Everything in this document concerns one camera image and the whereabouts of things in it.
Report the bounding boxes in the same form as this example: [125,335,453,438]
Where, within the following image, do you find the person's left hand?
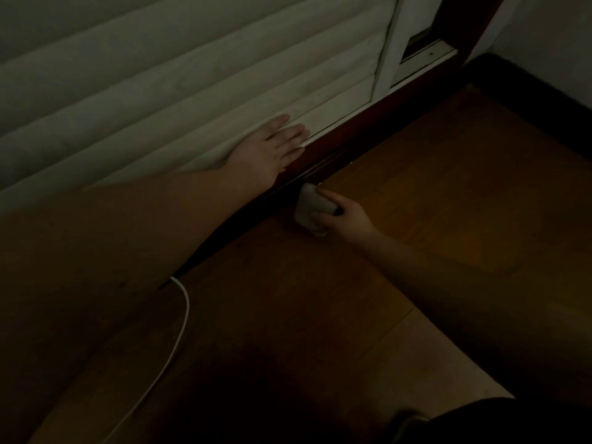
[224,113,311,191]

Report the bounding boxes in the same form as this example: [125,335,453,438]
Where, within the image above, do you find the person's right hand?
[312,187,381,249]

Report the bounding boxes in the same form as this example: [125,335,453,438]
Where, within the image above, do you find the grey cleaning cloth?
[294,182,343,237]

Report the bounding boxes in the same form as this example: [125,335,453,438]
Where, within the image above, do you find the person's right forearm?
[355,229,592,408]

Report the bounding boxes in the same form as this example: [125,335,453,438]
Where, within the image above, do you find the person's left forearm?
[0,163,261,444]

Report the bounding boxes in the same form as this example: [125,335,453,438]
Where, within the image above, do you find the white louvred wardrobe door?
[0,0,447,214]

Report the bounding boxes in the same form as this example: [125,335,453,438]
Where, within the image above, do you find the black shorts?
[393,395,592,444]

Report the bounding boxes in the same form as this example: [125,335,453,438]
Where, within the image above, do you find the white cable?
[99,276,192,444]

